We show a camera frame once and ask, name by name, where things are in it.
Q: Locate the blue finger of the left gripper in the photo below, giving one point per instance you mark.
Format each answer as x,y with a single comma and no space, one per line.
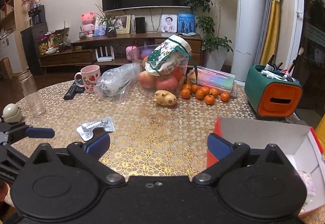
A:
33,132

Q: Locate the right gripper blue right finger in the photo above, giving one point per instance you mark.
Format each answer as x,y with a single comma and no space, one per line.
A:
218,147

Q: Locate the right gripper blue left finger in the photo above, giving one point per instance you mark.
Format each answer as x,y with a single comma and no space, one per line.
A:
98,145

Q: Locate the yellow spotted pig toy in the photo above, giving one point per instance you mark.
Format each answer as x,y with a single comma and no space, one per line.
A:
165,98

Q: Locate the purple white snack pack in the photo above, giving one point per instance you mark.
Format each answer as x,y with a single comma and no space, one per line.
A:
307,179

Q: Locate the beige round container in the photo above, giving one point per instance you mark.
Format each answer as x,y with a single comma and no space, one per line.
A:
12,113

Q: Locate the clear glass jar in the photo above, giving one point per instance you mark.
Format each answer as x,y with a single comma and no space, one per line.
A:
31,94

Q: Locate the black remote control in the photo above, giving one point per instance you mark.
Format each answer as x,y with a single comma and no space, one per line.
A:
72,91

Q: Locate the clear plastic zip bag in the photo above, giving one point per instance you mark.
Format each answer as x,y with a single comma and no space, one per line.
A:
114,84

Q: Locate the pink strawberry mug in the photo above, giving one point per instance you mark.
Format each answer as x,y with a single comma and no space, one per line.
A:
88,77

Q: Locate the green orange tissue box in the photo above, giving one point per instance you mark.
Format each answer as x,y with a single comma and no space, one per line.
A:
270,94

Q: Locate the pastel pen case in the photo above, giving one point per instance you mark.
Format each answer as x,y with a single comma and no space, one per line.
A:
222,81

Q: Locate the red cardboard box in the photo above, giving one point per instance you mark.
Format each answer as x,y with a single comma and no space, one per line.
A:
297,143

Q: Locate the clear fruit bowl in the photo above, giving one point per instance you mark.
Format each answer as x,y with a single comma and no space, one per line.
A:
148,84

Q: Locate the wooden tv cabinet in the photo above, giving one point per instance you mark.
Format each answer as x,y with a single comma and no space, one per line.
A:
101,50

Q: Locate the green white printed bag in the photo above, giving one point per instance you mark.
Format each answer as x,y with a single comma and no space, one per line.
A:
167,56

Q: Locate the yellow curtain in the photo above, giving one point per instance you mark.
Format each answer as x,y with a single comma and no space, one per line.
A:
271,30

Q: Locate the pink pig plush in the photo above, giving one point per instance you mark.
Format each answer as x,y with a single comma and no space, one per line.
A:
88,26

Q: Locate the blue picture card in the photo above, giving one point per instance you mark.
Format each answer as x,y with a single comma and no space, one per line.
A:
185,22

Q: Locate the baby portrait photo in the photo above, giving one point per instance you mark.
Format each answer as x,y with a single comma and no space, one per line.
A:
169,23

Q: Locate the white air conditioner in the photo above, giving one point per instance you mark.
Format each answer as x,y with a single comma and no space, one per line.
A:
250,14

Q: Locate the green potted tree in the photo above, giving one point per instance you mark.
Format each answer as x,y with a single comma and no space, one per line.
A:
209,23

